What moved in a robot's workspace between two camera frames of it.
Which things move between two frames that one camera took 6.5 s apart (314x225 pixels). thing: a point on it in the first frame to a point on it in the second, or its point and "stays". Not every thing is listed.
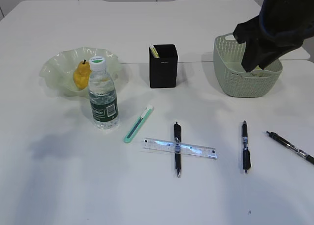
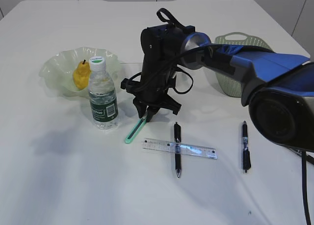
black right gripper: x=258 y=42 to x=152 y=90
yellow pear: x=81 y=76 stays
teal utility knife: x=138 y=124 stays
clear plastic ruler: x=179 y=147 stays
